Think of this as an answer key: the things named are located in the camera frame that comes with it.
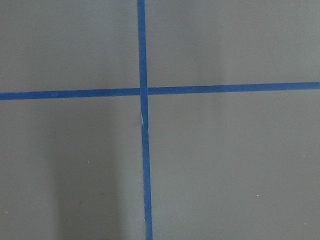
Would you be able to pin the blue tape line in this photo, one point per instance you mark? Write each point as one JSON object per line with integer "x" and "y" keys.
{"x": 142, "y": 50}
{"x": 225, "y": 88}

